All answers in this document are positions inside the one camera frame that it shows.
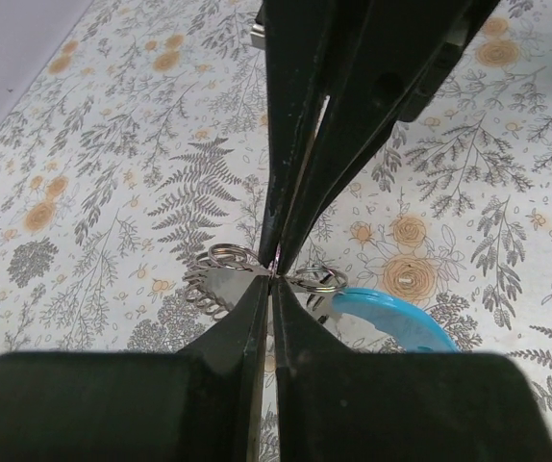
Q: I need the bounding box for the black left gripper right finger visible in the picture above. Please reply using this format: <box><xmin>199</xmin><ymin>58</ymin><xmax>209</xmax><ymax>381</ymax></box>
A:
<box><xmin>271</xmin><ymin>280</ymin><xmax>552</xmax><ymax>462</ymax></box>

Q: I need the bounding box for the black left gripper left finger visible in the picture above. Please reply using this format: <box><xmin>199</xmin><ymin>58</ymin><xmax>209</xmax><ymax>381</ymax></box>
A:
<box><xmin>0</xmin><ymin>276</ymin><xmax>269</xmax><ymax>461</ymax></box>

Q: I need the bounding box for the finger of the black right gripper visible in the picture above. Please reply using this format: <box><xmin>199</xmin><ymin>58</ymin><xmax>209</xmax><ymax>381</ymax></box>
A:
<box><xmin>278</xmin><ymin>1</ymin><xmax>496</xmax><ymax>273</ymax></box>
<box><xmin>259</xmin><ymin>1</ymin><xmax>334</xmax><ymax>268</ymax></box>

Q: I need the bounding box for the blue key tag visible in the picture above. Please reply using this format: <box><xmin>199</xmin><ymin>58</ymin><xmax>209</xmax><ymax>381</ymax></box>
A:
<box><xmin>332</xmin><ymin>287</ymin><xmax>460</xmax><ymax>352</ymax></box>

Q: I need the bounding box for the floral patterned tablecloth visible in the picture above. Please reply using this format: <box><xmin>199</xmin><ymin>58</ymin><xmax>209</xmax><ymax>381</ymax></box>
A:
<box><xmin>0</xmin><ymin>1</ymin><xmax>552</xmax><ymax>435</ymax></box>

